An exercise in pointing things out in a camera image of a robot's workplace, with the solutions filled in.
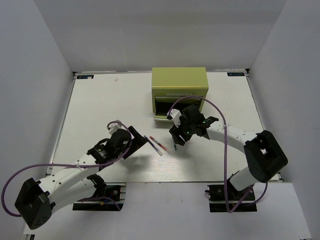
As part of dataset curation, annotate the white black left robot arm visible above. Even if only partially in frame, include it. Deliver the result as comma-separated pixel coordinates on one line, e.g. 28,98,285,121
14,126,147,230

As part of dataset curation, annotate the green bottom drawer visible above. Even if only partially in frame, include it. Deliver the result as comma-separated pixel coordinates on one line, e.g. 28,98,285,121
153,98,203,122

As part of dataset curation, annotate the red ink clear pen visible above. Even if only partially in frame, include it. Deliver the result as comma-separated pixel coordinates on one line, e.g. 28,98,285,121
149,136,171,155

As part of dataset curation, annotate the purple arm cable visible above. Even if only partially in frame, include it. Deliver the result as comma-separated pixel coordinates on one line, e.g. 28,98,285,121
1,120,133,217
166,97,270,214

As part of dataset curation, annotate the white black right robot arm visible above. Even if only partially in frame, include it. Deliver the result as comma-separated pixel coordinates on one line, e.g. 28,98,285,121
167,105,288,200

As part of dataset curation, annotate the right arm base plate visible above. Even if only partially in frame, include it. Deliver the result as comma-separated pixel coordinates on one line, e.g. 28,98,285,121
203,183,258,214

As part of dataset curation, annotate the blue corner label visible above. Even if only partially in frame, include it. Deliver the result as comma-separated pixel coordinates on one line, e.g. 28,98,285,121
76,74,94,80
227,72,245,77

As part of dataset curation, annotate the green top drawer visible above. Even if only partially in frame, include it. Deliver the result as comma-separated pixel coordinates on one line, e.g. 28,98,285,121
154,95,199,102

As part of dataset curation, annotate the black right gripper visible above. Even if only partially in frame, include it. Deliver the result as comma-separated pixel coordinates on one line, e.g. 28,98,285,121
169,115,196,146

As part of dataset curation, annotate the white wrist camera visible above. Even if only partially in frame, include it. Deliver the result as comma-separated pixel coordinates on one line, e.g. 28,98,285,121
106,120,122,135
167,109,182,128

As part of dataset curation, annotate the blue right corner label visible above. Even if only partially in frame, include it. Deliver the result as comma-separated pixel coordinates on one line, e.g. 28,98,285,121
227,72,245,77

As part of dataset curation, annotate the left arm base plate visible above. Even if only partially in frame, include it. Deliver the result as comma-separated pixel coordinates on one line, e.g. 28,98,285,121
72,183,126,212

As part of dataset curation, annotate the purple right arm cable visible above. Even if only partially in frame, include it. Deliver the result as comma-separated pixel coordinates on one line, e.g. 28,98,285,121
166,97,270,214

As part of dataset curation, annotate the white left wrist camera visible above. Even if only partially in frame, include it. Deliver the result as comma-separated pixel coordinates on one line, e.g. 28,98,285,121
106,120,122,135

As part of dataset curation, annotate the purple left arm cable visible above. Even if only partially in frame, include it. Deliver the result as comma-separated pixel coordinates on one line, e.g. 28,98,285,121
1,120,133,217

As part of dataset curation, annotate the green drawer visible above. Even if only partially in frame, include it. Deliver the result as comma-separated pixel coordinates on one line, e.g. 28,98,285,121
154,95,199,102
153,98,203,122

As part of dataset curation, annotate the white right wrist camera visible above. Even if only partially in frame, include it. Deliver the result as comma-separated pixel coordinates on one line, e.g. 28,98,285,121
167,109,182,128

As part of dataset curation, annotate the blue left corner label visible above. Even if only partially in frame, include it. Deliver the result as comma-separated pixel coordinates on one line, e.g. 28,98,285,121
76,74,94,80

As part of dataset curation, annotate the purple ink clear pen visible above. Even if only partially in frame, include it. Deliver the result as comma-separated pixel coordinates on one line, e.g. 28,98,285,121
143,135,163,156

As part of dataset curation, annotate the green metal tool chest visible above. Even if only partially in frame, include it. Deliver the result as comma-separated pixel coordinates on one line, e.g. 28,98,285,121
151,67,209,122

